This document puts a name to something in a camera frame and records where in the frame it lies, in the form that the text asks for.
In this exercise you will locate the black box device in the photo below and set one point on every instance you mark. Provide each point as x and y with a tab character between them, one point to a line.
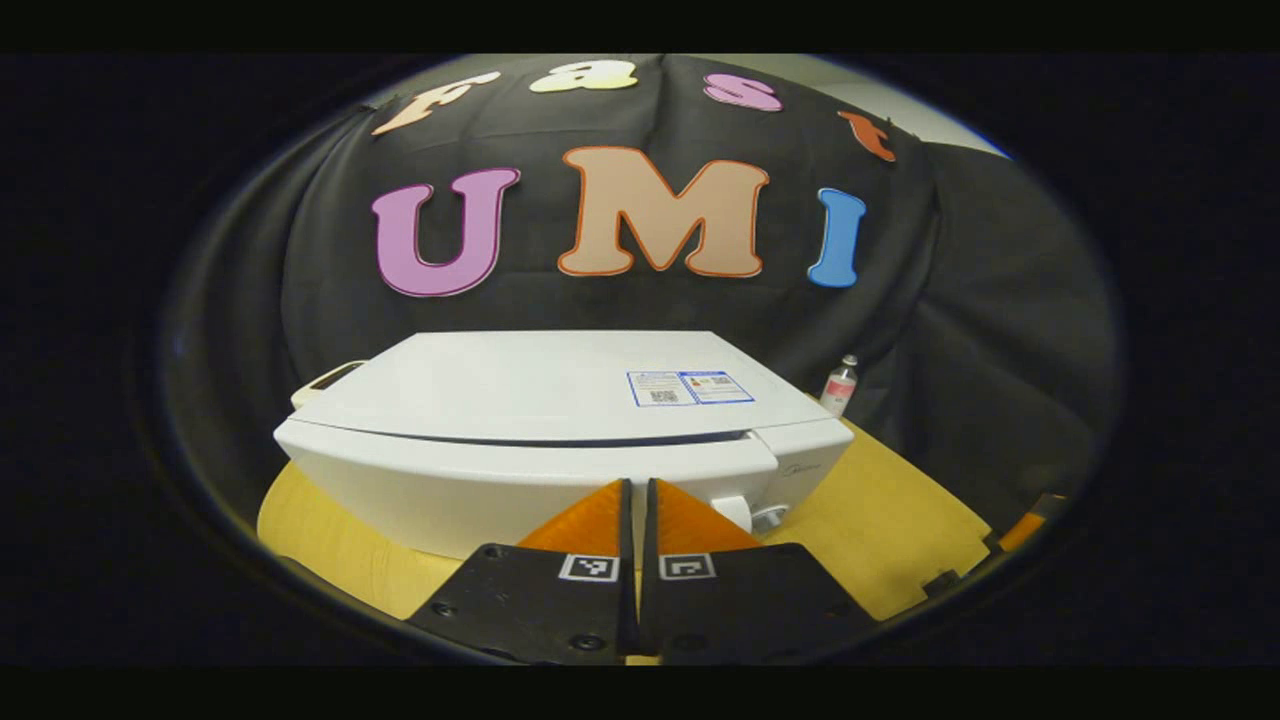
940	583

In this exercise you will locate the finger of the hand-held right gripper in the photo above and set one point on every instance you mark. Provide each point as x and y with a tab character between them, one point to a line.
1030	522

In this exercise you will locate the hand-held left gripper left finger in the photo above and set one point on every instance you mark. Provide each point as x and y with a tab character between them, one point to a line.
530	610

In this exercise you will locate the white toaster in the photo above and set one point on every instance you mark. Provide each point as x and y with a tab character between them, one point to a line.
325	380

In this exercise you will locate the small clear pink-label bottle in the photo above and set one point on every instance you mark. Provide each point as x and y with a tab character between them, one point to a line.
840	390

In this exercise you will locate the white microwave oven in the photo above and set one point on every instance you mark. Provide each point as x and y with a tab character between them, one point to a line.
500	390

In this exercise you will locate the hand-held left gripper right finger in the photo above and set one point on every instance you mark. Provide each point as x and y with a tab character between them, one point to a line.
750	610

